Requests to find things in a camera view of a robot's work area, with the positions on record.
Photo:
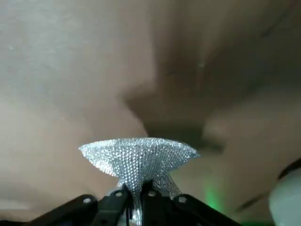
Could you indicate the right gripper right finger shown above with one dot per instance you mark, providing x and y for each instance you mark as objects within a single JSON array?
[{"x": 160, "y": 212}]

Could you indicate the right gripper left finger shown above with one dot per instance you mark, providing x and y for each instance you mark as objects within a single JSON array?
[{"x": 110, "y": 207}]

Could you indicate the silver mesh sponge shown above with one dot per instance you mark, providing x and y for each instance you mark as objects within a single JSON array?
[{"x": 138, "y": 160}]

